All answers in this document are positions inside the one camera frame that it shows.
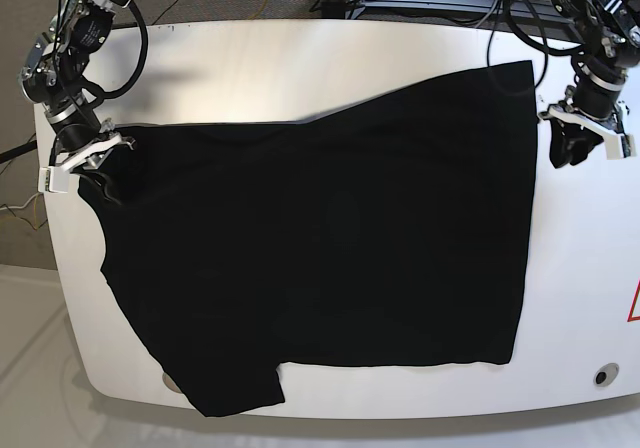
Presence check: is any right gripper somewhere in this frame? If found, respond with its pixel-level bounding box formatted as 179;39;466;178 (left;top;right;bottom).
47;110;136;206

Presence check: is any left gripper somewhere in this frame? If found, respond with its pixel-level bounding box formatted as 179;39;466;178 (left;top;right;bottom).
538;70;630;169

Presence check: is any black T-shirt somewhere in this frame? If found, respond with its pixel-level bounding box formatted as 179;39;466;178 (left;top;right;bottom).
78;61;537;417

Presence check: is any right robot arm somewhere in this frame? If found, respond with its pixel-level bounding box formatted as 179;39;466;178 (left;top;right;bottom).
19;0;149;204

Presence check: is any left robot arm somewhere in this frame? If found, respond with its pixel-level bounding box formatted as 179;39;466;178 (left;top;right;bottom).
539;0;639;168

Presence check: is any red triangle warning sticker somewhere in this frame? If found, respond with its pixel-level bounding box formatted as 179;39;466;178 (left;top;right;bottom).
627;283;640;322

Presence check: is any round table grommet hole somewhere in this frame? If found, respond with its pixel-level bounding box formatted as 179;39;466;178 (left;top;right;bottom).
594;363;620;387

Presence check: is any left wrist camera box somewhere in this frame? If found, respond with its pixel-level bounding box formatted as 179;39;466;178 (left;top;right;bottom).
604;134;637;160

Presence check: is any white floor cable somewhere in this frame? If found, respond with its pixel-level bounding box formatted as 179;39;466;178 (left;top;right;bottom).
0;191;44;217

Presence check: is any yellow floor cable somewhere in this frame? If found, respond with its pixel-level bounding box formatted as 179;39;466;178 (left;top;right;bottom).
0;193;47;232

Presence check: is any black floor cable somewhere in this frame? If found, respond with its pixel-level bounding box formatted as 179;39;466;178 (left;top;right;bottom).
0;140;37;164

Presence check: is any aluminium frame rail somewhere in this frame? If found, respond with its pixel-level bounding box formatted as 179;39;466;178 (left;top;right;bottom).
360;0;569;24

